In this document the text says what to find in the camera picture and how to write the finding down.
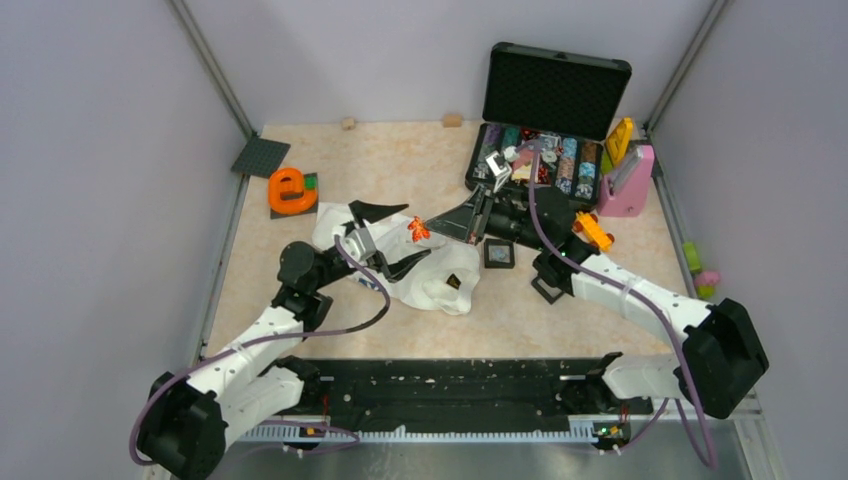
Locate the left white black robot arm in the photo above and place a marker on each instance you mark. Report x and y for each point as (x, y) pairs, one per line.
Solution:
(191, 418)

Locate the yellow orange toy piece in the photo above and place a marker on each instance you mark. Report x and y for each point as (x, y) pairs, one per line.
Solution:
(588, 225)

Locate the pink box with grey lid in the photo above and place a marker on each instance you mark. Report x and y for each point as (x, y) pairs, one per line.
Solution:
(624, 189)

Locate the black box with blue brooch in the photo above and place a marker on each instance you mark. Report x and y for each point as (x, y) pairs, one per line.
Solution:
(498, 254)

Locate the dark grey lego baseplate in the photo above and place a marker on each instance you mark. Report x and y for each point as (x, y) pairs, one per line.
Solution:
(260, 157)

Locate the black mounting base plate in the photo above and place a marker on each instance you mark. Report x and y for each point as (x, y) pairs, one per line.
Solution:
(456, 396)

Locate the yellow toy block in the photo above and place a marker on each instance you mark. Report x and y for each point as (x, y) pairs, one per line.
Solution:
(618, 140)

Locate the black empty display frame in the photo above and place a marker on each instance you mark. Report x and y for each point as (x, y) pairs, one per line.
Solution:
(550, 294)

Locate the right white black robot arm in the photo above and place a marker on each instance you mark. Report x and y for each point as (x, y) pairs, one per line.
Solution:
(717, 356)

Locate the small dark mat under dispenser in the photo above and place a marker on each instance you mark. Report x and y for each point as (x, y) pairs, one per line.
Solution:
(298, 204)

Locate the green pink toy bricks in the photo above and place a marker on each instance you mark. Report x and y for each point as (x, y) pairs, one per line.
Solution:
(705, 281)

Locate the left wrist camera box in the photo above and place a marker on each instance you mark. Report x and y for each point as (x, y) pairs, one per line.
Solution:
(360, 245)

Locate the green lego brick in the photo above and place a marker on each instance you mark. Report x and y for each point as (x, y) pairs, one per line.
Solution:
(310, 182)

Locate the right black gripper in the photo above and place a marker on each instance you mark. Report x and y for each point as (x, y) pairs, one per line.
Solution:
(463, 222)

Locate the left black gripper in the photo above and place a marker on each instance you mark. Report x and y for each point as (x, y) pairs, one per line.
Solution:
(397, 269)

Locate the small wooden block right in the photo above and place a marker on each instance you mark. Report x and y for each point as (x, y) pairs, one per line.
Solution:
(452, 120)

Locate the black open poker chip case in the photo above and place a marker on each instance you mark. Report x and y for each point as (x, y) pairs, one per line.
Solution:
(564, 100)

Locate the white t-shirt garment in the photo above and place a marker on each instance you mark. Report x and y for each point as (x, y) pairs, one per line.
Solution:
(444, 280)

